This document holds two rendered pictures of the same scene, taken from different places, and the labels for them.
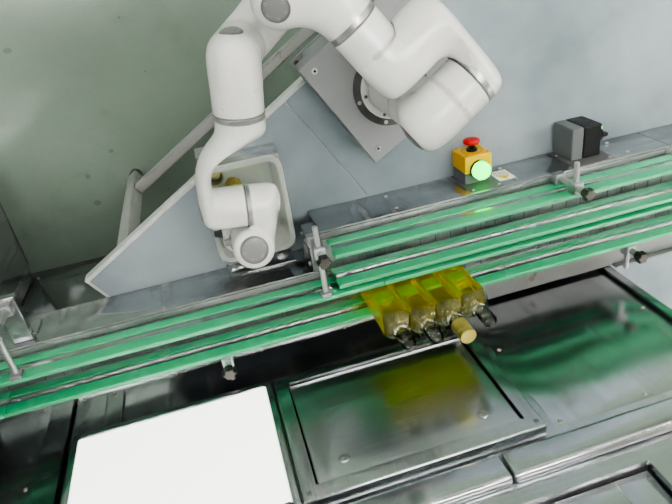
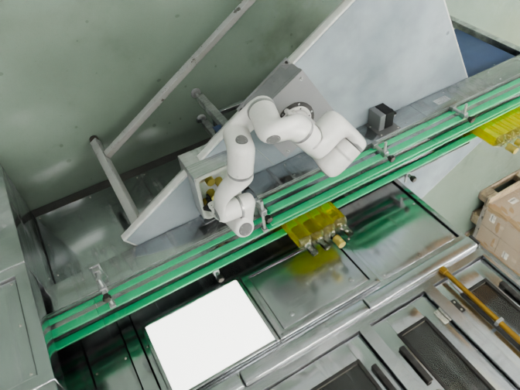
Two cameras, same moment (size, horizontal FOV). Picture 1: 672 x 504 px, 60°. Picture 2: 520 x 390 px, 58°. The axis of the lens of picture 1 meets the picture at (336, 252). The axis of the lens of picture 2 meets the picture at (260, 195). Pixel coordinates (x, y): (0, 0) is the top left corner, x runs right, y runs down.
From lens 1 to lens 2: 0.83 m
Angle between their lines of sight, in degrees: 20
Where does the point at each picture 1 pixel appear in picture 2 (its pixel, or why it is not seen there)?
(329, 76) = not seen: hidden behind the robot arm
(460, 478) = (347, 314)
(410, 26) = (330, 132)
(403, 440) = (316, 299)
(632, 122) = (407, 100)
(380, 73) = (315, 153)
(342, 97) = not seen: hidden behind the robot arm
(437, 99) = (339, 158)
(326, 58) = not seen: hidden behind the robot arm
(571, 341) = (382, 229)
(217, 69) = (237, 160)
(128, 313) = (157, 256)
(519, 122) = (351, 112)
